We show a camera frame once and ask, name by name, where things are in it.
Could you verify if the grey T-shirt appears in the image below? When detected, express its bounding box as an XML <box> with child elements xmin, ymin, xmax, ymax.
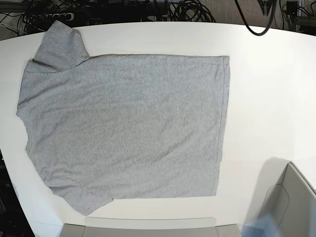
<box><xmin>17</xmin><ymin>21</ymin><xmax>230</xmax><ymax>215</ymax></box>

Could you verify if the beige tray at bottom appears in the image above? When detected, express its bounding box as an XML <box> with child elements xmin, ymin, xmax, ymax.
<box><xmin>60</xmin><ymin>217</ymin><xmax>241</xmax><ymax>237</ymax></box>

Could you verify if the beige bin at right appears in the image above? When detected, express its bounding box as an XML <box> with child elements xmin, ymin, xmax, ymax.
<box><xmin>260</xmin><ymin>162</ymin><xmax>316</xmax><ymax>237</ymax></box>

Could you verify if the blue blurred object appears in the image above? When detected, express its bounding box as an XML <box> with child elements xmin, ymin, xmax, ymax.
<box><xmin>240</xmin><ymin>214</ymin><xmax>282</xmax><ymax>237</ymax></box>

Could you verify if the thick black hanging cable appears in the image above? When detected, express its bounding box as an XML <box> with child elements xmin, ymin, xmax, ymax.
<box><xmin>234</xmin><ymin>0</ymin><xmax>278</xmax><ymax>37</ymax></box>

